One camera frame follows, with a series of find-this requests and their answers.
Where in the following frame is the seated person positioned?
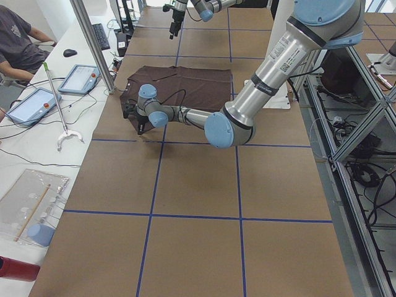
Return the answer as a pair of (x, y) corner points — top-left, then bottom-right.
(0, 5), (58, 121)

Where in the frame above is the blue plastic cup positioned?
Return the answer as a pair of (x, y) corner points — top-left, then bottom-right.
(27, 223), (55, 247)

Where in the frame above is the black computer mouse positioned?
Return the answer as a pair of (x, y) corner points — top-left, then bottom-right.
(63, 49), (77, 58)

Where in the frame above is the teach pendant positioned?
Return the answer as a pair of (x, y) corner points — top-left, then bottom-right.
(6, 87), (56, 127)
(58, 64), (100, 95)

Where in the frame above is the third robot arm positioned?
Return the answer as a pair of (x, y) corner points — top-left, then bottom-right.
(366, 43), (395, 76)

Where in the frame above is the clear plastic bag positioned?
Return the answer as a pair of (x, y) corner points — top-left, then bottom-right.
(1, 170), (69, 246)

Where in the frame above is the near teach pendant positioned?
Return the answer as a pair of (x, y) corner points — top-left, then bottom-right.
(6, 87), (56, 127)

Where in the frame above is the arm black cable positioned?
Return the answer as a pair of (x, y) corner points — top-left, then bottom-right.
(154, 88), (188, 109)

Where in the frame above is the dark brown t-shirt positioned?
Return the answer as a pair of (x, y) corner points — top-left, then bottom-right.
(120, 66), (231, 132)

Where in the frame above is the aluminium frame rack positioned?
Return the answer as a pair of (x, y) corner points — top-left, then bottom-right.
(290, 40), (395, 296)

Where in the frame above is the aluminium frame post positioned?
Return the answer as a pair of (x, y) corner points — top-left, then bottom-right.
(70, 0), (115, 94)

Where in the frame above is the far teach pendant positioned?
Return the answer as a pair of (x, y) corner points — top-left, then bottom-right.
(58, 64), (100, 95)

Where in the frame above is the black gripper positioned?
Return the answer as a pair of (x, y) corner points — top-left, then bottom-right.
(123, 104), (149, 134)
(170, 7), (184, 39)

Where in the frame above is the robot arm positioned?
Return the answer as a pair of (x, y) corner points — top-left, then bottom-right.
(163, 0), (243, 40)
(121, 1), (365, 149)

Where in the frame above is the black keyboard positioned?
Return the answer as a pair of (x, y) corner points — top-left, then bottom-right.
(92, 24), (110, 50)

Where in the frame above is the red cylinder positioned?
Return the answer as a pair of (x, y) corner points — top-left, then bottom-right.
(1, 256), (40, 282)

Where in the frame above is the reacher grabber stick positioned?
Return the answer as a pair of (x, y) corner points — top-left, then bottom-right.
(43, 62), (84, 152)

